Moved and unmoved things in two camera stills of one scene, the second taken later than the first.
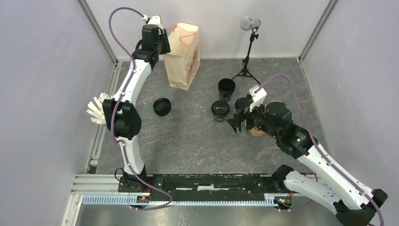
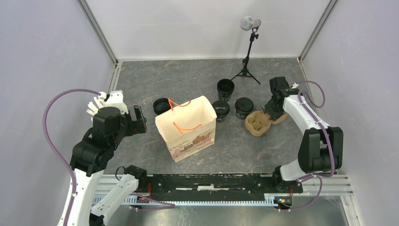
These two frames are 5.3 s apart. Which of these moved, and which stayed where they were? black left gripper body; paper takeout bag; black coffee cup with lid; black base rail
Moved: paper takeout bag; black left gripper body
Stayed: black coffee cup with lid; black base rail
